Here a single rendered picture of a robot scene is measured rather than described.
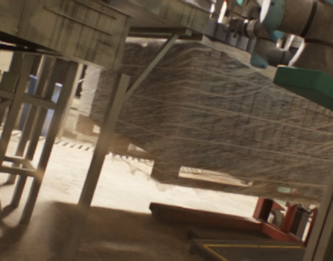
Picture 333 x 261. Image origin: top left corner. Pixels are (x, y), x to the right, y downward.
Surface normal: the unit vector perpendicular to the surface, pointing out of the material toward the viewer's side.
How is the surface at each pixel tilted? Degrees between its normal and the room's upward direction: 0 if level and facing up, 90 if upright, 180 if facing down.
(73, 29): 90
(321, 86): 90
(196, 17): 90
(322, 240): 90
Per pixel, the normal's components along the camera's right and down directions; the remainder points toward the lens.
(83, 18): 0.54, 0.20
